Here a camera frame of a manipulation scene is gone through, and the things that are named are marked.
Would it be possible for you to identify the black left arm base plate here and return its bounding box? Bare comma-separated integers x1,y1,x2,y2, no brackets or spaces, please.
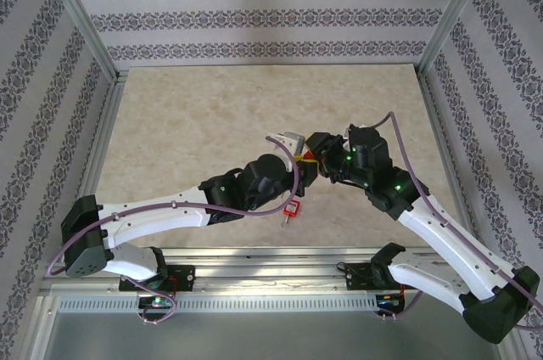
118,265,196,293

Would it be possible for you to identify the aluminium side rail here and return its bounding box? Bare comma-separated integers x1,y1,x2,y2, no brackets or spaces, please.
417,70,484,257
61,73,128,259

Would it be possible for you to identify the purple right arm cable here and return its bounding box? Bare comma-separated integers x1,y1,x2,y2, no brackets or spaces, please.
372,111,543,334

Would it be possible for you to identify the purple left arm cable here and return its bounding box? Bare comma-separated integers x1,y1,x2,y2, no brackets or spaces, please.
48,134,298,326

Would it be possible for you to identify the aluminium mounting rail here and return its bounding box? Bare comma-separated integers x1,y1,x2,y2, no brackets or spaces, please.
40,249,506,296

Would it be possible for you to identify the perforated metal cable tray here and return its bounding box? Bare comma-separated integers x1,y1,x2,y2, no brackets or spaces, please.
57,294,378,314

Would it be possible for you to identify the aluminium frame post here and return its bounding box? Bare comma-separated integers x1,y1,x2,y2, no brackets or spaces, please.
417,0,497,75
42,0,122,81

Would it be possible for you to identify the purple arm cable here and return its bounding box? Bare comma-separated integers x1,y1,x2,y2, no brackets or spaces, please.
48,134,298,326
372,111,543,334

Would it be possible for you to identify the small controller board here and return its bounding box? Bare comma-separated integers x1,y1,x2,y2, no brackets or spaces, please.
378,294,406,308
139,295,175,309

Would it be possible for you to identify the grey metal panel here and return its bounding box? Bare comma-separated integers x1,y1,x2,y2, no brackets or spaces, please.
40,308,506,360

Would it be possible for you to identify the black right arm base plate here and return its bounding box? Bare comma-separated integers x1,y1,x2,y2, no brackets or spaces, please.
345,262,421,292

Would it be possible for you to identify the red safety padlock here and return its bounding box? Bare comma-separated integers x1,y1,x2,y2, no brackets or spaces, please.
283,200,304,219

